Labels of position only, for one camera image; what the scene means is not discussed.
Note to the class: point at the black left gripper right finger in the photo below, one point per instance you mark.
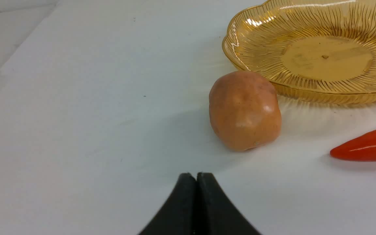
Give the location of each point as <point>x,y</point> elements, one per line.
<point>215,214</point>

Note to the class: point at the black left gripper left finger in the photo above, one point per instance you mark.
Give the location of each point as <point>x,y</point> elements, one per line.
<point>175,217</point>

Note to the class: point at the brown potato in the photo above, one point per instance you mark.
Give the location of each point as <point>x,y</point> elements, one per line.
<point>244,111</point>

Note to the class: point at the orange carrot green leaves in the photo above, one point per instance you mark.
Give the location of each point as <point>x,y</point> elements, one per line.
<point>360,149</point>

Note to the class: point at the amber glass plate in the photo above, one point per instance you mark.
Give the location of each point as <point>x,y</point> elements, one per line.
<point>320,51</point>

